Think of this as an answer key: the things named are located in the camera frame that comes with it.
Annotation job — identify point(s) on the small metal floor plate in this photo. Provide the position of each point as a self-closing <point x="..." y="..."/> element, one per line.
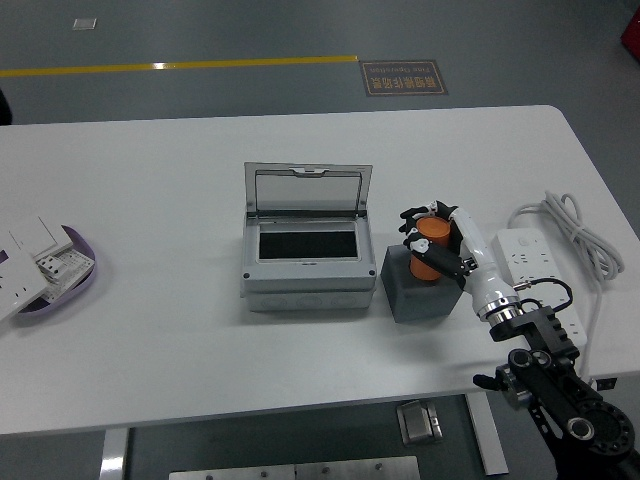
<point x="84" y="23"/>

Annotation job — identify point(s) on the brown floor sign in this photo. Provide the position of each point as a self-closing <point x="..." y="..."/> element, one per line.
<point x="404" y="78"/>

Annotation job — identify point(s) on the metal floor outlet box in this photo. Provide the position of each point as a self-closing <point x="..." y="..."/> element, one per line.
<point x="419" y="422"/>

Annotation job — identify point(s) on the grey metal base plate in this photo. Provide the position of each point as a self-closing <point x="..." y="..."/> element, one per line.
<point x="295" y="470"/>

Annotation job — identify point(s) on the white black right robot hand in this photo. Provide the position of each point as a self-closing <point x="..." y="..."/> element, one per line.
<point x="477" y="250"/>

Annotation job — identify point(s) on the black table controller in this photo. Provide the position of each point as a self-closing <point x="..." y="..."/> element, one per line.
<point x="606" y="384"/>

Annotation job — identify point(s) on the white perforated panel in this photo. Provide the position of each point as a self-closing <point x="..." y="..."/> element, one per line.
<point x="77" y="265"/>

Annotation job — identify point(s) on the white power strip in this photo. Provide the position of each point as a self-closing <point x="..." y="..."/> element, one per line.
<point x="527" y="252"/>

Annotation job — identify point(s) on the purple tray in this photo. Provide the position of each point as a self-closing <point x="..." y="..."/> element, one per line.
<point x="84" y="245"/>

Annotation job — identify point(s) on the grey cube with round hole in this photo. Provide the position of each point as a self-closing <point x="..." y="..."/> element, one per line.
<point x="425" y="302"/>

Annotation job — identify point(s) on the white table leg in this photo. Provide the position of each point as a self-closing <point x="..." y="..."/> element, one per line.
<point x="487" y="435"/>
<point x="113" y="455"/>

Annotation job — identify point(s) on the white switch panel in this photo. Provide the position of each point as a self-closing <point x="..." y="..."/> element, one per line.
<point x="35" y="235"/>

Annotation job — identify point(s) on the red object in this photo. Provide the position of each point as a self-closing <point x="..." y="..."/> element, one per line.
<point x="631" y="30"/>

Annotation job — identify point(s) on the orange cylinder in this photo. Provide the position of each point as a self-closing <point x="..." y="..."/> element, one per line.
<point x="433" y="231"/>

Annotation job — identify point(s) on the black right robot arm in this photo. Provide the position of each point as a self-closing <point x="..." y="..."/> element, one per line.
<point x="550" y="390"/>

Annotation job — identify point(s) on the grey electrical box clear lid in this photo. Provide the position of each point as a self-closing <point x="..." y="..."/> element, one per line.
<point x="305" y="285"/>

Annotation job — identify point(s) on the small white socket module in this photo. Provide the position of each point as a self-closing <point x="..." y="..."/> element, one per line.
<point x="51" y="266"/>

